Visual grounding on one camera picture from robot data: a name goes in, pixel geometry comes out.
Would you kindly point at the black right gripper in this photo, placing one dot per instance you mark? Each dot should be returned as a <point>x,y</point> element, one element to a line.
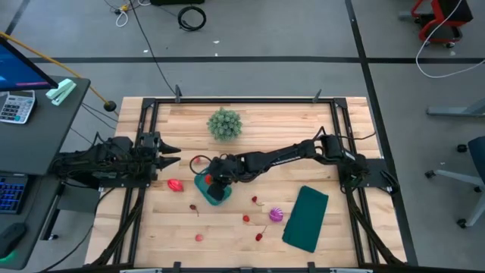
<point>221,170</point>

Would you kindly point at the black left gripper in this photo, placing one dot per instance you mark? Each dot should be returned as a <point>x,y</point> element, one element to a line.
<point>149,151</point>

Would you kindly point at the teal tupperware container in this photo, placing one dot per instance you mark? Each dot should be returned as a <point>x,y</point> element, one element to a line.
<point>202,189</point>

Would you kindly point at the dark red toy cherry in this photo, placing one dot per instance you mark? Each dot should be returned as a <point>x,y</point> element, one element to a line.
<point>193,207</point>

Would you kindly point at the small pink toy fruit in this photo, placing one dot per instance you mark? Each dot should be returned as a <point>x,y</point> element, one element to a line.
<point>196,160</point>

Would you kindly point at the red ribbed toy pepper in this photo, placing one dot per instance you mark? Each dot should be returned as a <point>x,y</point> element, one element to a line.
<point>175,185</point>

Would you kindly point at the small red toy tomato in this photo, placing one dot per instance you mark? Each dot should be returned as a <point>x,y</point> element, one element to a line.
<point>246,218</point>

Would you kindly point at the red toy cherry long stem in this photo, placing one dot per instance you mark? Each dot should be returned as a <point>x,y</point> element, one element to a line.
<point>259,237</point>

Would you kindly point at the purple striped toy onion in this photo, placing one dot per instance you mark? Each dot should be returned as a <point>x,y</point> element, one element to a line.
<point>276,215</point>

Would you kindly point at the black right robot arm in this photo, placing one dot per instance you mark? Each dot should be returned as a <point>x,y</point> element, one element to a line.
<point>284,155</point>

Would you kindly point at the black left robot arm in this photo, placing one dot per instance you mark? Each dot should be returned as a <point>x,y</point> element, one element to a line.
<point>113,153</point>

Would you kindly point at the pink toy strawberry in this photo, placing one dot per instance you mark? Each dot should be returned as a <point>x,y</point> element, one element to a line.
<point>199,237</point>

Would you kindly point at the green artificial plant ball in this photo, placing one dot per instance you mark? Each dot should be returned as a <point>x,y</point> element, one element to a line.
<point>224,124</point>

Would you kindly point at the dark green cloth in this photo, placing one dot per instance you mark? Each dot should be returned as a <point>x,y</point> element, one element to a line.
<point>305,219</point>

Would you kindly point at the grey flat box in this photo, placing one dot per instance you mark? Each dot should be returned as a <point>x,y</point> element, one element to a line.
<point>77,199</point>

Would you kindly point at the mint green stapler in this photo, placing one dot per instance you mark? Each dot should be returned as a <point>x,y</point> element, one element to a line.
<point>60,91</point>

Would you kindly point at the dark grey desk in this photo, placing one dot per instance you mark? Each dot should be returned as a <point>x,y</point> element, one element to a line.
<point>41,140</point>

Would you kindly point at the grey calculator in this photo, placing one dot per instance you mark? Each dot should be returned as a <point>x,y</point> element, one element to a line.
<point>16,107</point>

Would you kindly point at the backlit keyboard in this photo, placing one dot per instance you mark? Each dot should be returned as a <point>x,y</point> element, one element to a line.
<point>11,193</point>

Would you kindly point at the computer monitor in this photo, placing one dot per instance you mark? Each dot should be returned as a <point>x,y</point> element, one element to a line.
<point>19,68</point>

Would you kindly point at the black computer mouse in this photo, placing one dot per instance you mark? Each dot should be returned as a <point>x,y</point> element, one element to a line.
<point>11,237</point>

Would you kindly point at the grey table foot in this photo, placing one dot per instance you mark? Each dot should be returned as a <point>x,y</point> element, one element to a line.
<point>454,111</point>

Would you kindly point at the blue office chair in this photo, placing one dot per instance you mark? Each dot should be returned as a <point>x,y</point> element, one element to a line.
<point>478,159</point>

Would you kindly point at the red and black cart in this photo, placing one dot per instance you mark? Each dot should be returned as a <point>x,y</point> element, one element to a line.
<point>439,19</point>

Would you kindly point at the black aluminium table frame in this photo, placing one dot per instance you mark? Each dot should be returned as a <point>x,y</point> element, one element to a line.
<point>246,101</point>

